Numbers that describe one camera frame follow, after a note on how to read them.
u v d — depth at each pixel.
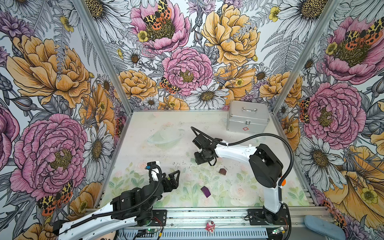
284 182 0.53
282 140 0.52
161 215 0.75
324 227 0.70
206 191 0.82
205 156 0.77
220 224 0.73
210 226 0.68
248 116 0.99
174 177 0.65
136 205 0.49
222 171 0.89
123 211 0.49
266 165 0.51
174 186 0.64
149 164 0.64
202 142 0.74
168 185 0.64
